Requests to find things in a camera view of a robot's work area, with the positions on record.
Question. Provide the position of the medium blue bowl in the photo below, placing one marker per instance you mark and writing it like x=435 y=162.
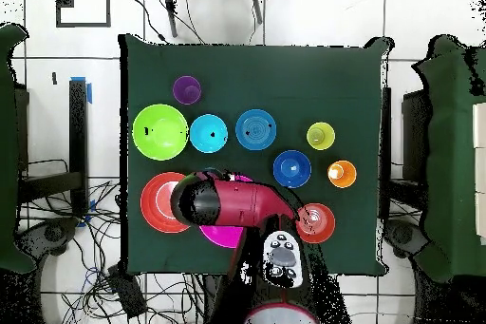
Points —
x=258 y=137

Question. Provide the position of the small dark blue bowl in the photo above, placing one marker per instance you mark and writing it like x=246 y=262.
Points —
x=288 y=177

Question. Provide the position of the small cyan bowl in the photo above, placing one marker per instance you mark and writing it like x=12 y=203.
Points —
x=205 y=128

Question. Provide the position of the large pink bowl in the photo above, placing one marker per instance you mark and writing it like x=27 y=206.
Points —
x=222 y=234

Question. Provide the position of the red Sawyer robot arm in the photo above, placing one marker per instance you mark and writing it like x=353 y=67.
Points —
x=243 y=202

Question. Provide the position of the large lime green bowl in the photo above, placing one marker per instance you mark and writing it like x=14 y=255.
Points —
x=163 y=141

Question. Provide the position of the yellow plastic cup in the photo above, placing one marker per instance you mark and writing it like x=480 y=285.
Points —
x=323 y=138

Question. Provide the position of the dark green table cloth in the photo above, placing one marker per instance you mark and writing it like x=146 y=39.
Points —
x=246 y=73

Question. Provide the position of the purple plastic cup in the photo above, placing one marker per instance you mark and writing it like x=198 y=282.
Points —
x=186 y=92

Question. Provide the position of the large red-orange bowl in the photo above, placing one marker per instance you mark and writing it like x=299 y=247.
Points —
x=155 y=202

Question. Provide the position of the small orange bowl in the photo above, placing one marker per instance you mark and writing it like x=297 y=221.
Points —
x=321 y=227

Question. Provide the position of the orange plastic cup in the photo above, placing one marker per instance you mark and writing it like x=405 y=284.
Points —
x=346 y=176

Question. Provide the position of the blue tape strip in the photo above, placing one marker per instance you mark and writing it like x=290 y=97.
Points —
x=89 y=93

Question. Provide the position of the black metal stand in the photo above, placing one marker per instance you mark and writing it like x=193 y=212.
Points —
x=78 y=130

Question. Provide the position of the black power strip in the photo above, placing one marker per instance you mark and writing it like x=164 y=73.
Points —
x=129 y=295

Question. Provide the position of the green covered side table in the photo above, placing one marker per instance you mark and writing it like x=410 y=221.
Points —
x=452 y=149
x=5 y=149

